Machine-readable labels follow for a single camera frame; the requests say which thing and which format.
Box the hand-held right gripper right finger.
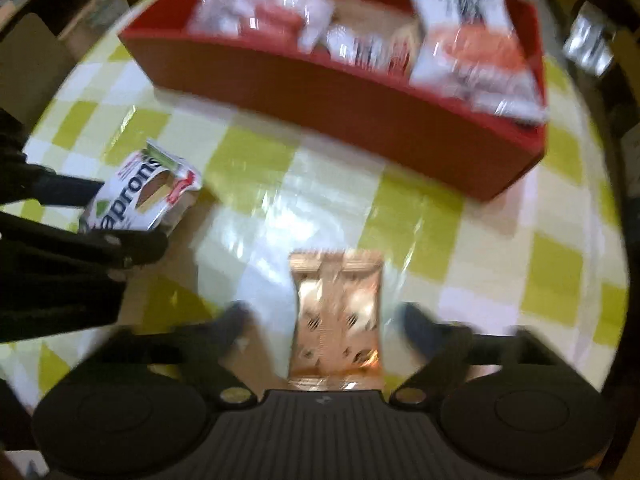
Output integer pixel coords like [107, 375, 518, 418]
[387, 302, 561, 406]

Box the pink sausage packet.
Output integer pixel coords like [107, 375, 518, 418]
[187, 0, 336, 53]

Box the red cardboard box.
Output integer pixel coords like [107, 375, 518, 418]
[117, 0, 551, 203]

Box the beige board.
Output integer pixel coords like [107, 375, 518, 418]
[0, 12, 71, 121]

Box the white orange snack packet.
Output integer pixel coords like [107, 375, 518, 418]
[402, 0, 551, 126]

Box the green checked tablecloth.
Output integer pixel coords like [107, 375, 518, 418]
[0, 30, 631, 401]

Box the silver foil bag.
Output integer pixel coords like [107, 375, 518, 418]
[562, 2, 618, 78]

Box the white duck snack packet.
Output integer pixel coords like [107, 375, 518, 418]
[325, 22, 396, 73]

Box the copper foil snack packet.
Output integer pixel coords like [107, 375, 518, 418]
[287, 250, 386, 391]

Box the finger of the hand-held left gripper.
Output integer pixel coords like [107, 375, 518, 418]
[0, 160, 108, 207]
[0, 212, 168, 276]

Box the wafer biscuit packet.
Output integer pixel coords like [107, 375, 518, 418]
[79, 140, 203, 236]

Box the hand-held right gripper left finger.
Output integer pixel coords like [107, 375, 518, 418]
[97, 302, 258, 406]

